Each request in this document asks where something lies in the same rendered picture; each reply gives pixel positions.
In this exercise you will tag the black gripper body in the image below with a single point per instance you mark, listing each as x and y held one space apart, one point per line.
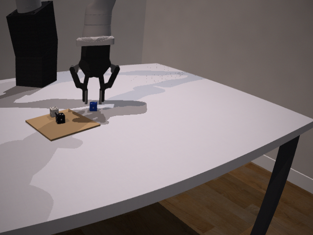
94 56

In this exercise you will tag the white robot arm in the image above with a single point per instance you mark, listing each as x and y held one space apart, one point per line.
97 23

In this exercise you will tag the grey die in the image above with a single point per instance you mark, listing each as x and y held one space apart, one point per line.
53 111

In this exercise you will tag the dark blue die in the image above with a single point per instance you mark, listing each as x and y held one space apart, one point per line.
93 106

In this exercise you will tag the tan flat mat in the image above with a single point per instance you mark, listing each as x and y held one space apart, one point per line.
75 123

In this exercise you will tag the black die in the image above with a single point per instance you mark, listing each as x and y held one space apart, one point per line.
60 118

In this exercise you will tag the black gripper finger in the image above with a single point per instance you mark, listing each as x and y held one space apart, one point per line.
78 84
114 70

